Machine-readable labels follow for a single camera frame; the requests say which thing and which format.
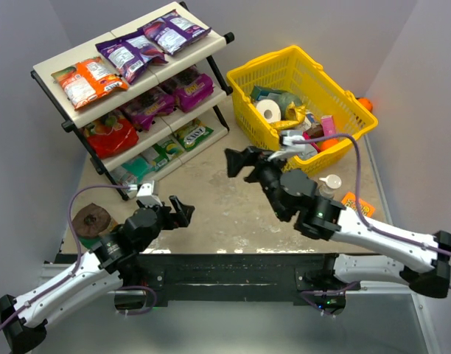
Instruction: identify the cream black tiered shelf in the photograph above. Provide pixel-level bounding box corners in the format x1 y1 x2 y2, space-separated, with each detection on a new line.
31 1 234 183

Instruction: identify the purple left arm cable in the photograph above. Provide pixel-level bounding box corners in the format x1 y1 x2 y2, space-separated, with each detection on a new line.
0 184 138 344

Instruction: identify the gold foil bag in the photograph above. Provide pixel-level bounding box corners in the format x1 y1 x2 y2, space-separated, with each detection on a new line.
270 102 307 131

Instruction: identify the orange sponge box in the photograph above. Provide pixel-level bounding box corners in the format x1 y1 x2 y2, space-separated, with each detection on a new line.
340 192 376 217

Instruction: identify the white toilet paper roll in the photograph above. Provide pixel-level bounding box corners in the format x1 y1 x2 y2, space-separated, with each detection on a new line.
254 99 282 123

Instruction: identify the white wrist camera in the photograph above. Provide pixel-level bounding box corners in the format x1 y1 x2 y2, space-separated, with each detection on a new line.
268 135 307 162
127 180 162 208

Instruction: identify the orange fruit in basket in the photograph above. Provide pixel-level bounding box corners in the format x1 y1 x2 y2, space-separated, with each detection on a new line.
321 138 339 151

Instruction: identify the orange candy bag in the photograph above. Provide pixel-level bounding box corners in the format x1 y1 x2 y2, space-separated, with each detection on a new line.
51 56 128 111

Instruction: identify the yellow plastic shopping basket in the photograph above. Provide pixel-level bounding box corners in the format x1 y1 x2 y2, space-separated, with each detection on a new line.
227 45 378 150

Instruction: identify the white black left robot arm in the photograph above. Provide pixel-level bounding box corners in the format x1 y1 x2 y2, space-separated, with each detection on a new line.
0 195 195 353

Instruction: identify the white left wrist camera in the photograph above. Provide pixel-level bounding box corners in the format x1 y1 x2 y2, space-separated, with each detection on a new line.
127 180 162 208

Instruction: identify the green fruit candy bag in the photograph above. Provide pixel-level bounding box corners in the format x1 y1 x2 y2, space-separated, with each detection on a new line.
173 118 214 151

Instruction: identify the clear pump soap bottle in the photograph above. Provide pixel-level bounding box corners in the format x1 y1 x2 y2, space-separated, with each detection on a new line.
318 174 342 198

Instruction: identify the green brown round tin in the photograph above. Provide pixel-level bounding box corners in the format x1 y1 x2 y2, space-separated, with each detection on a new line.
72 203 118 249

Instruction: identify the purple candy bag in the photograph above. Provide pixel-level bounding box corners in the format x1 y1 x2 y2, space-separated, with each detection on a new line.
139 10 211 55
95 29 168 84

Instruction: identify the magenta grape candy bag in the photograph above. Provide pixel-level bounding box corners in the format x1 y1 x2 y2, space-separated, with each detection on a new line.
160 66 214 113

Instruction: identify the teal candy bag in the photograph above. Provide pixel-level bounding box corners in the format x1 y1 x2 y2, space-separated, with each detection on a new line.
111 156 155 186

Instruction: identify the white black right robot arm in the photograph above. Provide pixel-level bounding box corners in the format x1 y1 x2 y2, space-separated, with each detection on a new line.
225 145 451 299

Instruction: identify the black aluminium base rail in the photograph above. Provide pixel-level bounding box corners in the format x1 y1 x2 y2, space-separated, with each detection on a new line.
55 254 360 316

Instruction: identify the green lime candy bag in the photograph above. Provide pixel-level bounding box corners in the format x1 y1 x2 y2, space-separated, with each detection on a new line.
141 135 185 172

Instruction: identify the red fruit candy bag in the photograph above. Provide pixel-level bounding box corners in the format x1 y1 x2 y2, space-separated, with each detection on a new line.
82 109 139 159

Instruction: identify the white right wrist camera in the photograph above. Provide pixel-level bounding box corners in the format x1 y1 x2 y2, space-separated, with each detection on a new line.
268 135 307 162

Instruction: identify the pink box in basket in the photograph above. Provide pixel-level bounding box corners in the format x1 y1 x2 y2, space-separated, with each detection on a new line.
321 115 337 136

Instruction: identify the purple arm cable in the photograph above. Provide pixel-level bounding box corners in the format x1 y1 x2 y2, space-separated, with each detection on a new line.
0 184 138 344
291 133 451 314

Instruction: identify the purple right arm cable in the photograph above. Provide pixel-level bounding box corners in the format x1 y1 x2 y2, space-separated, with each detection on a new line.
291 133 451 314

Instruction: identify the orange ball behind basket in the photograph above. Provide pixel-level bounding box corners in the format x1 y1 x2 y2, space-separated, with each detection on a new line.
357 97 373 112

